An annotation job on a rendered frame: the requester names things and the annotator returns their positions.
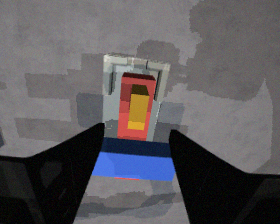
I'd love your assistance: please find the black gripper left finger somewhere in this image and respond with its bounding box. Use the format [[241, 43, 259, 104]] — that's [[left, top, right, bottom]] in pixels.
[[0, 123, 105, 224]]

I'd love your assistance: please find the yellow cube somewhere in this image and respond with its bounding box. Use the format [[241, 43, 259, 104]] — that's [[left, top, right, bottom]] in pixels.
[[128, 84, 149, 130]]

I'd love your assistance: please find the red rectangular block with two square slots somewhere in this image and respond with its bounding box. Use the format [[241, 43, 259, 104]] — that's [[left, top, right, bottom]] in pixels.
[[117, 72, 156, 141]]

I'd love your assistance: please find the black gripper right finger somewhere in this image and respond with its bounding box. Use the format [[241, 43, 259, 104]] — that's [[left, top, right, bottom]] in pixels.
[[169, 129, 280, 224]]

